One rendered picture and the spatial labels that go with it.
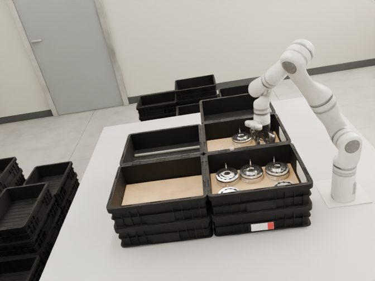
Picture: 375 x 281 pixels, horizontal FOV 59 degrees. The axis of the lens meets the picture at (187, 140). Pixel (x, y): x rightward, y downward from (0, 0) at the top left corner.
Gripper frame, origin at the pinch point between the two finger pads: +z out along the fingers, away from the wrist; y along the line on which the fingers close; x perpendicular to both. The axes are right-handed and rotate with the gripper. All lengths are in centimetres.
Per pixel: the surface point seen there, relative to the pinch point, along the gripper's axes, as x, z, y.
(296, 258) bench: 34, 16, -41
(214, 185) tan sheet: 33.3, 2.8, 0.8
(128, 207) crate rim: 71, -7, 8
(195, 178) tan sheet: 35.3, 2.9, 11.2
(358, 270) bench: 24, 16, -60
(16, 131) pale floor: 53, 88, 369
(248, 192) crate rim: 36.0, -6.9, -21.8
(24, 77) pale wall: 14, 27, 382
